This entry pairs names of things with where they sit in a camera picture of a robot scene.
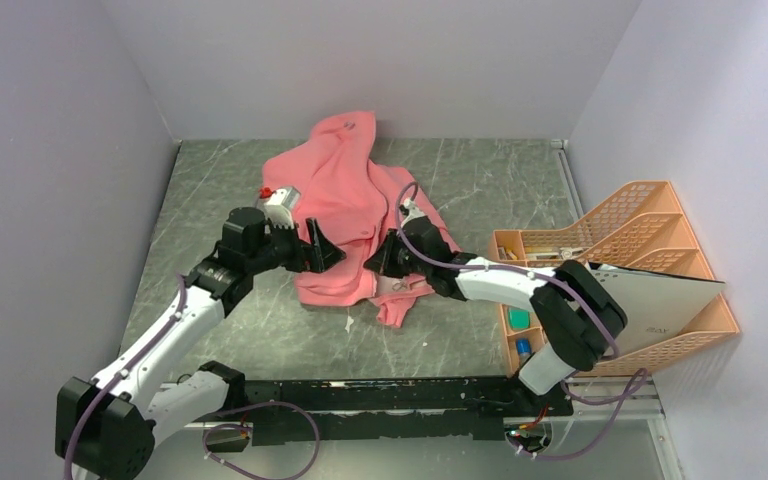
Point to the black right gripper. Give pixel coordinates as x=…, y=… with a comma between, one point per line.
x=382, y=260

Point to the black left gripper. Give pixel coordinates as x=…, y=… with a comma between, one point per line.
x=318, y=256

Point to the pink zip-up jacket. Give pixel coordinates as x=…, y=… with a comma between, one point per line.
x=353, y=200

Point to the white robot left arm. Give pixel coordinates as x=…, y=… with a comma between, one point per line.
x=107, y=427

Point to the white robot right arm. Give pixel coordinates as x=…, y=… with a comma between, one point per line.
x=580, y=320

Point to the green eraser in organizer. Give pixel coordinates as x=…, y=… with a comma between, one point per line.
x=518, y=320

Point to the blue capped item in organizer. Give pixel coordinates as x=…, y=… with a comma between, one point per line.
x=523, y=349

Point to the orange plastic desk organizer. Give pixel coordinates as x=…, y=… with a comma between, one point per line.
x=642, y=225

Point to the white folder in organizer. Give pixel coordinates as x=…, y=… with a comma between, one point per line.
x=657, y=305

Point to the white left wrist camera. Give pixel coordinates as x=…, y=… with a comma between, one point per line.
x=278, y=205

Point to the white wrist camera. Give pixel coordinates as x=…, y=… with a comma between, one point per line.
x=410, y=211
x=278, y=205

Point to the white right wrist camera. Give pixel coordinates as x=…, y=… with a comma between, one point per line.
x=410, y=211

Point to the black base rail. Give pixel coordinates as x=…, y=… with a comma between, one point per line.
x=479, y=407

